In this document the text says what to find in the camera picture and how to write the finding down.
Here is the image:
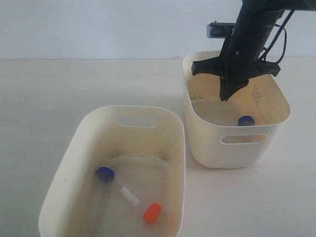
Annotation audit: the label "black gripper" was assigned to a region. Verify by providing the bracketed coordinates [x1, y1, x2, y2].
[191, 35, 280, 101]

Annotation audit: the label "cream bin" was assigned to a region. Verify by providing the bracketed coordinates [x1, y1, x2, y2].
[182, 51, 291, 168]
[39, 105, 186, 237]

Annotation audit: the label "orange-capped clear tube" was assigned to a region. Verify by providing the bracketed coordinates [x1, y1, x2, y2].
[119, 186, 162, 224]

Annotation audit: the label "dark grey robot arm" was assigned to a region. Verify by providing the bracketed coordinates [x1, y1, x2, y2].
[191, 0, 316, 101]

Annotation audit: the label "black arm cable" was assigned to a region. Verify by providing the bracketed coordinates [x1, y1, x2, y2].
[261, 9, 296, 64]

